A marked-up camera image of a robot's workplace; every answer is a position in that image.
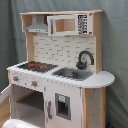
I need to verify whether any right red stove knob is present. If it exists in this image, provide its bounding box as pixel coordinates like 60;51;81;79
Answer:
32;81;37;87

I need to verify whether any left red stove knob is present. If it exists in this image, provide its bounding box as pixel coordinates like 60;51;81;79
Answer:
13;76;19;81

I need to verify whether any white oven door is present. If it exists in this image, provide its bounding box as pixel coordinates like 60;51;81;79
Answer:
0;85;12;104

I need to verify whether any red stove knob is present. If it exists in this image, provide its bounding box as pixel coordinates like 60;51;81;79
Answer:
32;81;37;87
13;76;19;81

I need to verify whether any white toy microwave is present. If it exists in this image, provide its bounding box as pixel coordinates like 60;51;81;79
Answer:
47;14;93;36

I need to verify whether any black toy faucet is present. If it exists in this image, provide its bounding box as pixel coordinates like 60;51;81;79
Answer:
76;50;94;70

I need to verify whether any grey range hood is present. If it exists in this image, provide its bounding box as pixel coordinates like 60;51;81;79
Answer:
25;15;48;33

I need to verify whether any black toy stovetop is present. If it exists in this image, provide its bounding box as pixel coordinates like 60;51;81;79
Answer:
20;61;56;73

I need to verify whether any wooden toy kitchen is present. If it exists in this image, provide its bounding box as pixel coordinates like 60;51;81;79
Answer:
5;10;115;128

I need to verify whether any grey toy sink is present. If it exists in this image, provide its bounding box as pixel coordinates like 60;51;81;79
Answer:
53;67;92;81

